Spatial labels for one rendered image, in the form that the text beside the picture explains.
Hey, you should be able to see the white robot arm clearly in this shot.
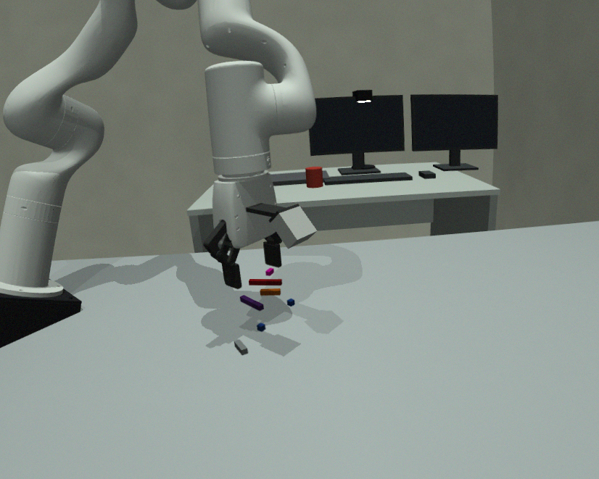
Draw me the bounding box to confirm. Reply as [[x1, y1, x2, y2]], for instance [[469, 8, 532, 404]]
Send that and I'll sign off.
[[0, 0, 317, 298]]

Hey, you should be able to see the orange rod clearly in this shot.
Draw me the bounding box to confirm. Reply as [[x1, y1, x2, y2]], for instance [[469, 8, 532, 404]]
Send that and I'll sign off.
[[260, 288, 281, 296]]

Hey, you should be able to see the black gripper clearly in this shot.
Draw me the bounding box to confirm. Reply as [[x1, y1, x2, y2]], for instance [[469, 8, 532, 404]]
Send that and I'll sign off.
[[204, 170, 282, 289]]

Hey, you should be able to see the red rod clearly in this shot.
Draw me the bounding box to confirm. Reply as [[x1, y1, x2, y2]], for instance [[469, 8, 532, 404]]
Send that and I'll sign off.
[[249, 279, 282, 286]]

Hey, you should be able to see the purple rod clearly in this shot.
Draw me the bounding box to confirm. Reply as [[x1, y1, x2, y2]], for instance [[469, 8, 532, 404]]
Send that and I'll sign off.
[[240, 295, 264, 311]]

